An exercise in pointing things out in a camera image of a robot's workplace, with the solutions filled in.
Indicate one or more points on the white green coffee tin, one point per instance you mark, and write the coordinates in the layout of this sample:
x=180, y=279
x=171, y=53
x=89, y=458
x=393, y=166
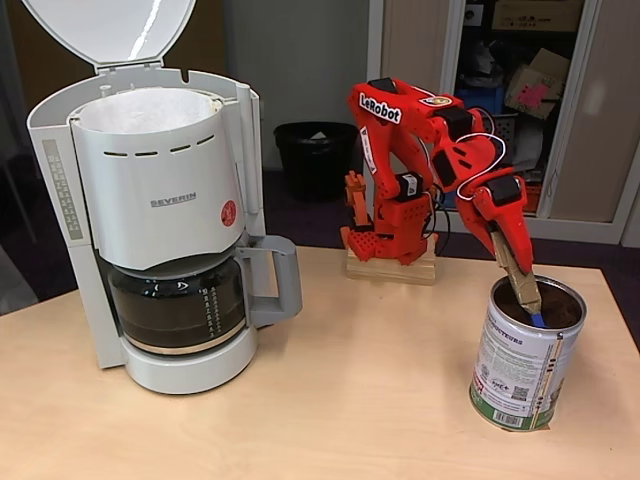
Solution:
x=525, y=375

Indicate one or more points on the red robot arm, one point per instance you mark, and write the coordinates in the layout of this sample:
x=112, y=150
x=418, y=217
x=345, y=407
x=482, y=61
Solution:
x=395, y=220

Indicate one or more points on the white coffee maker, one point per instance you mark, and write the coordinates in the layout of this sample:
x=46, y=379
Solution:
x=160, y=185

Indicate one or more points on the white paper coffee filter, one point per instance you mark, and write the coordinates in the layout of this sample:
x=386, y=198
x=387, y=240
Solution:
x=145, y=110

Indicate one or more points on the orange plastic crate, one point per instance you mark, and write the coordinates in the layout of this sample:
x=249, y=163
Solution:
x=534, y=197

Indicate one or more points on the white paper sheet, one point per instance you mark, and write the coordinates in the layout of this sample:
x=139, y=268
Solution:
x=530, y=145

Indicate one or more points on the grey perforated basket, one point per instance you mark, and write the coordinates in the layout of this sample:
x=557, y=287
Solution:
x=507, y=132

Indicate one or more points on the blue plastic crate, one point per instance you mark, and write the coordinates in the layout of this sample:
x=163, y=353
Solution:
x=480, y=100

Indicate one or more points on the wooden base block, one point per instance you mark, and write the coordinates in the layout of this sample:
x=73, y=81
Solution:
x=390, y=274

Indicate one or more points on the grey tambour door cabinet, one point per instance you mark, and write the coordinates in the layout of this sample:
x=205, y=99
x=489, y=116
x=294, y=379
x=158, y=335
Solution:
x=595, y=150

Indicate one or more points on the cardboard box with pink mark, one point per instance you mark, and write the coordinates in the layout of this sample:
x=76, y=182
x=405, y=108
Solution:
x=537, y=85

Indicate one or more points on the orange plastic clamp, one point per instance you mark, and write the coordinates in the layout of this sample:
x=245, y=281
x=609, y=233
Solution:
x=356, y=195

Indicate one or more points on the black waste bin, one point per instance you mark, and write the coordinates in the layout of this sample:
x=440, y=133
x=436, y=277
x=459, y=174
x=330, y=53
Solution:
x=312, y=165

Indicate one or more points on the brown cardboard box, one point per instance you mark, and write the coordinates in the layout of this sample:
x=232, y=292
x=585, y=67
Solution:
x=537, y=15

